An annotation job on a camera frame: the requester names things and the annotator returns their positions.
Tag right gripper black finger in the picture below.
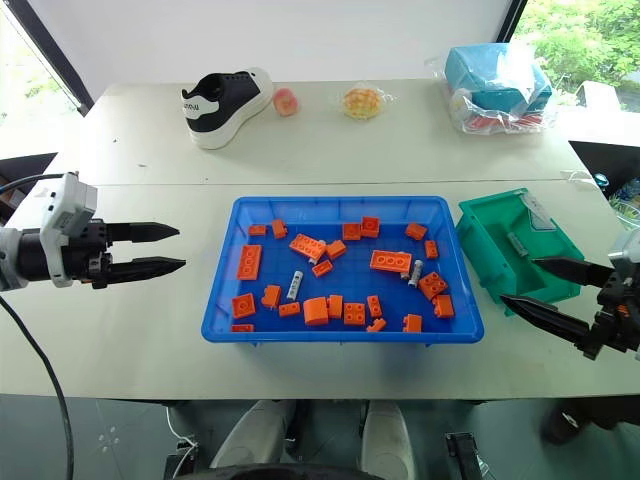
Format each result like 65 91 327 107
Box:
530 255 617 290
499 293 592 347

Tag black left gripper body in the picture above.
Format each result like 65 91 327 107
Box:
63 218 115 291

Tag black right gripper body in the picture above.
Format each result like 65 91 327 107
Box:
581 271 640 360

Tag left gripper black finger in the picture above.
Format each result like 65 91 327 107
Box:
109 255 188 286
106 221 181 245

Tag green plastic bin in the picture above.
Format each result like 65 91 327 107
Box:
455 187 587 318

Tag black power adapter with cable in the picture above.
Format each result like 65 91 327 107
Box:
166 439 202 480

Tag teal cardboard box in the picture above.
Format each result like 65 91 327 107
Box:
444 43 554 114

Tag grey battery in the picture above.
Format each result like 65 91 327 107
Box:
506 230 531 258

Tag orange plastic building brick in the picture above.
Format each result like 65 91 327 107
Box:
230 293 257 320

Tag black object under table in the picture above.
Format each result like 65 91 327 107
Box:
541 399 640 447

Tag orange four-stud block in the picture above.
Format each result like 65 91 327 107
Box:
342 301 368 327
418 271 450 302

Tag black and white sneaker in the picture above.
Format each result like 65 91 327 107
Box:
180 66 276 151

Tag red packets in bag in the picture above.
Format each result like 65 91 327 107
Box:
462 112 544 132

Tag orange curved block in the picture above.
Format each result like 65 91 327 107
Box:
302 296 330 328

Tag pink peach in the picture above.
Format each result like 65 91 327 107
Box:
271 87 302 119

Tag clear plastic bag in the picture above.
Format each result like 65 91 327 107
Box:
424 41 560 137

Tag blue plastic tray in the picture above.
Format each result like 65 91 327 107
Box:
200 195 488 348

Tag white robot leg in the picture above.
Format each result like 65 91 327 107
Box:
360 399 417 480
208 399 298 472

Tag yellow fruit in plastic wrap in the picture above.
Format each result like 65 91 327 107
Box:
340 84 397 122

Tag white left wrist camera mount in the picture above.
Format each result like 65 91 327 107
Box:
8 172 100 289

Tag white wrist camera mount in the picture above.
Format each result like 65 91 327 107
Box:
8 172 100 289
607 231 640 275

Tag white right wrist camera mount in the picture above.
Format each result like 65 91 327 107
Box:
607 231 640 275

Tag white string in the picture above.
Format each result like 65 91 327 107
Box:
559 169 600 190

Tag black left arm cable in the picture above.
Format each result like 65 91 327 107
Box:
0 172 77 480

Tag black bracket under table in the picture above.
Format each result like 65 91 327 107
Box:
443 431 487 480

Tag white floor cable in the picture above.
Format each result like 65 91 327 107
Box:
164 405 200 452

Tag black window frame bar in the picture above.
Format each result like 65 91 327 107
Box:
493 0 530 44
0 0 97 117

